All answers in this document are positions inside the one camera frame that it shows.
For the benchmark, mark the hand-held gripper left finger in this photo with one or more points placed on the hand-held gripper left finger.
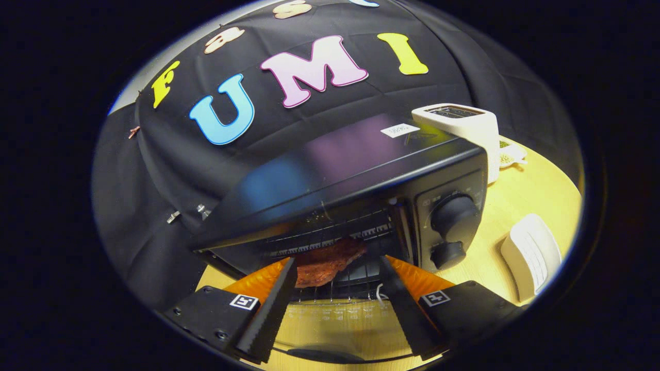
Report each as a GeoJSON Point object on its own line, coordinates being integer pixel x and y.
{"type": "Point", "coordinates": [276, 306]}

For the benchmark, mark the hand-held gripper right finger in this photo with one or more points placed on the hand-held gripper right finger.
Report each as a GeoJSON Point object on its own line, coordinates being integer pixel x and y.
{"type": "Point", "coordinates": [402, 309]}

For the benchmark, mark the brown meat slice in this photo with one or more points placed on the brown meat slice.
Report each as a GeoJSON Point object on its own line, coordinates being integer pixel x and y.
{"type": "Point", "coordinates": [325, 263]}

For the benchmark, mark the black toaster oven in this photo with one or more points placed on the black toaster oven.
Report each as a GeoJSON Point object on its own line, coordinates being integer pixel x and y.
{"type": "Point", "coordinates": [335, 165]}

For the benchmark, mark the white pop-up toaster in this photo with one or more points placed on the white pop-up toaster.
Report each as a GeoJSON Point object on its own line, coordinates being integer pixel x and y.
{"type": "Point", "coordinates": [482, 134]}

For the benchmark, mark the clear plastic bottle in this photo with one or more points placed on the clear plastic bottle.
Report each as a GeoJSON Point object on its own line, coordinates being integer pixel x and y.
{"type": "Point", "coordinates": [203, 211]}

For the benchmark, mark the small silver clip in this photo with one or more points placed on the small silver clip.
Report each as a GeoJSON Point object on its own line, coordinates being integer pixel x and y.
{"type": "Point", "coordinates": [173, 217]}

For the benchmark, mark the white ridged plate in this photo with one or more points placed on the white ridged plate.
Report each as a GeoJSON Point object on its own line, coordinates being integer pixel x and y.
{"type": "Point", "coordinates": [531, 257]}

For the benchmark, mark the white divided bean dish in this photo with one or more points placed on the white divided bean dish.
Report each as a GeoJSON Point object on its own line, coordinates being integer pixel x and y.
{"type": "Point", "coordinates": [510, 154]}

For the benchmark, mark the small red clip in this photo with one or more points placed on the small red clip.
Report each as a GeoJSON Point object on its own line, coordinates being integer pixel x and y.
{"type": "Point", "coordinates": [134, 132]}

